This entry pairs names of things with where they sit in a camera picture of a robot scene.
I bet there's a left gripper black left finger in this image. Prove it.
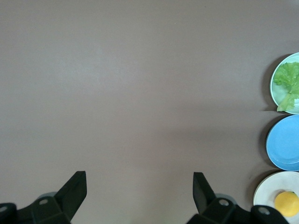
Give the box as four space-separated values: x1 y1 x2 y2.
16 171 87 224

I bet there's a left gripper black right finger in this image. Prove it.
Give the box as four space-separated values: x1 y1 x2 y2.
186 172 252 224

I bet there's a yellow lemon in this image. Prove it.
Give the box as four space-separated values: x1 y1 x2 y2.
274 190 299 217

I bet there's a green lettuce leaf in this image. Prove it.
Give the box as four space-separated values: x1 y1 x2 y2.
273 62 299 112

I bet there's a pale pink plate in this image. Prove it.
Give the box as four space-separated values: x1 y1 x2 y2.
253 171 299 224

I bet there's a blue plate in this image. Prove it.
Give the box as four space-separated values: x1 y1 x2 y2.
266 114 299 171

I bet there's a pale green plate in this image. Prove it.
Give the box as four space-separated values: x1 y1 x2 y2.
270 51 299 115

